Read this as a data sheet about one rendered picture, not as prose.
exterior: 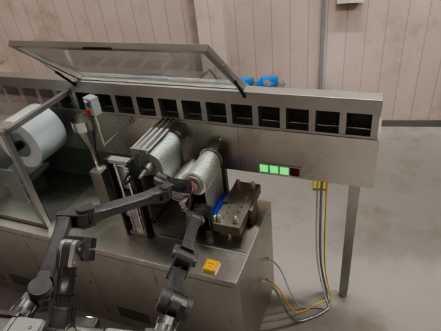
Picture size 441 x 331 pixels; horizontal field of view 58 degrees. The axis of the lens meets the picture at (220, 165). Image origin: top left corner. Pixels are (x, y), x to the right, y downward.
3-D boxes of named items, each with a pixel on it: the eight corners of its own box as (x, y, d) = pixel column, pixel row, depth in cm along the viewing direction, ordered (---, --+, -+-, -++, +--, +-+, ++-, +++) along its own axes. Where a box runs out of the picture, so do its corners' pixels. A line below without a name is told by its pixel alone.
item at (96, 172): (95, 206, 265) (67, 131, 233) (107, 193, 276) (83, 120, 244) (113, 209, 260) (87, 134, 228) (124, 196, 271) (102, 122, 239)
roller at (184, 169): (167, 199, 229) (164, 182, 222) (186, 173, 248) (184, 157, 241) (186, 202, 224) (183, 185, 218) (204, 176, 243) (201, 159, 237)
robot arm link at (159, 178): (165, 203, 189) (165, 190, 184) (145, 193, 193) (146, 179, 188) (179, 190, 198) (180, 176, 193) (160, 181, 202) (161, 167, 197)
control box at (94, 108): (84, 115, 216) (79, 98, 211) (94, 110, 220) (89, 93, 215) (92, 117, 212) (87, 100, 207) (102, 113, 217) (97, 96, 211)
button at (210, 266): (203, 270, 210) (202, 268, 209) (207, 261, 215) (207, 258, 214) (214, 274, 208) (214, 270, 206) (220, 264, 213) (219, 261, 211)
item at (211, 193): (208, 217, 226) (204, 192, 216) (223, 192, 244) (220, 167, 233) (209, 217, 226) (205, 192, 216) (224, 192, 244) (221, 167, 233)
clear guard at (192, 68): (16, 45, 203) (16, 44, 203) (81, 77, 250) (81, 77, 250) (204, 50, 166) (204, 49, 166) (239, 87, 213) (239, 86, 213)
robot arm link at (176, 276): (184, 284, 167) (163, 275, 167) (198, 255, 168) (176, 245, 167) (183, 327, 123) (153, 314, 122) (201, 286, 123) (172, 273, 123)
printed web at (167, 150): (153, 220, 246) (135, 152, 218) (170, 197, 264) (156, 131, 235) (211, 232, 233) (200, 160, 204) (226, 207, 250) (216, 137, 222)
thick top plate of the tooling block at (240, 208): (213, 230, 224) (212, 222, 221) (236, 188, 254) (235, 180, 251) (240, 236, 219) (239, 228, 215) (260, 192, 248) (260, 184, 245)
